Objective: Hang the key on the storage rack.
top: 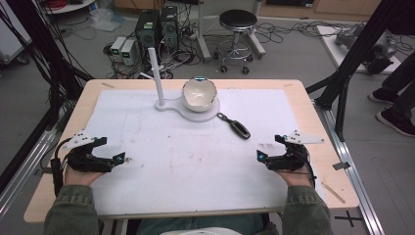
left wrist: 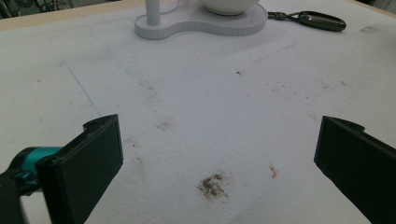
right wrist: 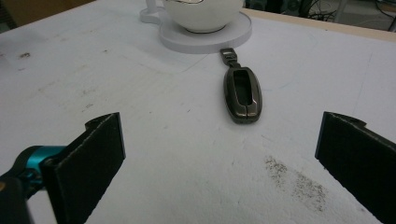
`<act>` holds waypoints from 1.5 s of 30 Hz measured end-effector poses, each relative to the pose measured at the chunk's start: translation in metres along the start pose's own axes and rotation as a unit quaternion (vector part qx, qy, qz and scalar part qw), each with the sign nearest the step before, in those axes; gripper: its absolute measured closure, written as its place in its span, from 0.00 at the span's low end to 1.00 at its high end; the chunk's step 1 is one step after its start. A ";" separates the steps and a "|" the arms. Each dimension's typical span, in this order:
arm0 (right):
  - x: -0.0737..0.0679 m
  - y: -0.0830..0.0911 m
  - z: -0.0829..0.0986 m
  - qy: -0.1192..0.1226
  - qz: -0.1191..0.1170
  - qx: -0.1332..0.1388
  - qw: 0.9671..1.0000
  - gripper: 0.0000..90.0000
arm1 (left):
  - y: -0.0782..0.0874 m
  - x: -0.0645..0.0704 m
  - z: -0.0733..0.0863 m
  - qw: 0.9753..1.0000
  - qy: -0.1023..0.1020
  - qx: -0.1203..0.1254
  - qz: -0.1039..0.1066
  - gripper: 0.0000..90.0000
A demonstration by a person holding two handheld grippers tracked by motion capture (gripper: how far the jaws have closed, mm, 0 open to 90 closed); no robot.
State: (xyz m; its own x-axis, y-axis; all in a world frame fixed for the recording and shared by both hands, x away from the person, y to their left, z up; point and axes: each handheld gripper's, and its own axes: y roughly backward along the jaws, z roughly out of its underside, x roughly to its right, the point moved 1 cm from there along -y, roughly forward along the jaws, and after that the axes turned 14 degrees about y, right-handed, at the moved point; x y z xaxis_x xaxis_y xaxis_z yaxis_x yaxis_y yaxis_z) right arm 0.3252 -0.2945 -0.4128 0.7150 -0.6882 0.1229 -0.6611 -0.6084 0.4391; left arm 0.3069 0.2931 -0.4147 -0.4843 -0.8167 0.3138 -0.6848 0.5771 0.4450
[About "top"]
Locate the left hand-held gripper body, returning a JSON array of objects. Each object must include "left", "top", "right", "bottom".
[{"left": 62, "top": 129, "right": 115, "bottom": 173}]

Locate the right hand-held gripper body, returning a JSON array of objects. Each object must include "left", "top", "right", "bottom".
[{"left": 265, "top": 129, "right": 326, "bottom": 173}]

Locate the person's left hand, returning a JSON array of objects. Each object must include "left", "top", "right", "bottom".
[{"left": 64, "top": 164, "right": 106, "bottom": 188}]

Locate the person's right hand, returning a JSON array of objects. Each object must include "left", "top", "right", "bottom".
[{"left": 276, "top": 148, "right": 315, "bottom": 189}]

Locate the black car key fob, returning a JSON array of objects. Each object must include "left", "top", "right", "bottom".
[{"left": 216, "top": 112, "right": 252, "bottom": 141}]

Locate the grey tape piece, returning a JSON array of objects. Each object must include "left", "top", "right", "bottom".
[{"left": 332, "top": 161, "right": 352, "bottom": 171}]

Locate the thin wooden stick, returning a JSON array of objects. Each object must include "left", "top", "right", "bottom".
[{"left": 320, "top": 181, "right": 346, "bottom": 205}]

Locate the white table mat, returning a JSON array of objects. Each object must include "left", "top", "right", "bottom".
[{"left": 82, "top": 88, "right": 328, "bottom": 217}]

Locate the white stand with pole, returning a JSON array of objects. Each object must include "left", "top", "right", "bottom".
[{"left": 147, "top": 47, "right": 221, "bottom": 123}]

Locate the white ceramic bowl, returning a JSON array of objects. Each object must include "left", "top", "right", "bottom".
[{"left": 181, "top": 76, "right": 219, "bottom": 114}]

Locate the person's lap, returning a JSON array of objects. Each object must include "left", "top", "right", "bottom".
[{"left": 134, "top": 212, "right": 266, "bottom": 235}]

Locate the white power supply unit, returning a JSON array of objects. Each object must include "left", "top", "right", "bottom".
[
  {"left": 119, "top": 39, "right": 138, "bottom": 67},
  {"left": 109, "top": 35, "right": 127, "bottom": 64}
]

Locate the black computer tower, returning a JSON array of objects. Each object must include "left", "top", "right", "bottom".
[
  {"left": 159, "top": 5, "right": 180, "bottom": 52},
  {"left": 134, "top": 9, "right": 161, "bottom": 65}
]

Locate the clear plastic bag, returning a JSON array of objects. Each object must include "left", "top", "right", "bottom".
[{"left": 88, "top": 7, "right": 126, "bottom": 33}]

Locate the white board with grey machine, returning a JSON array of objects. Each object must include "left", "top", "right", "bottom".
[{"left": 315, "top": 23, "right": 403, "bottom": 76}]

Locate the black round stool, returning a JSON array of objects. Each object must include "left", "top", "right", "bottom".
[{"left": 212, "top": 8, "right": 262, "bottom": 75}]

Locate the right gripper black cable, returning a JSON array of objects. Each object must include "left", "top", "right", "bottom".
[{"left": 303, "top": 150, "right": 318, "bottom": 190}]

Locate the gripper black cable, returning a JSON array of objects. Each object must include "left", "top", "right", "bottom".
[
  {"left": 303, "top": 150, "right": 318, "bottom": 190},
  {"left": 50, "top": 137, "right": 73, "bottom": 198}
]

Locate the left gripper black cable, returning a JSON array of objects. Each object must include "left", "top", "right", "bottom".
[{"left": 50, "top": 137, "right": 73, "bottom": 198}]

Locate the aluminium rail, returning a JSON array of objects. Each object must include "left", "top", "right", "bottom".
[
  {"left": 0, "top": 128, "right": 63, "bottom": 219},
  {"left": 313, "top": 99, "right": 387, "bottom": 235}
]

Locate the black metal frame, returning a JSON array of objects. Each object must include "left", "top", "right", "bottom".
[
  {"left": 304, "top": 0, "right": 415, "bottom": 143},
  {"left": 0, "top": 0, "right": 96, "bottom": 194}
]

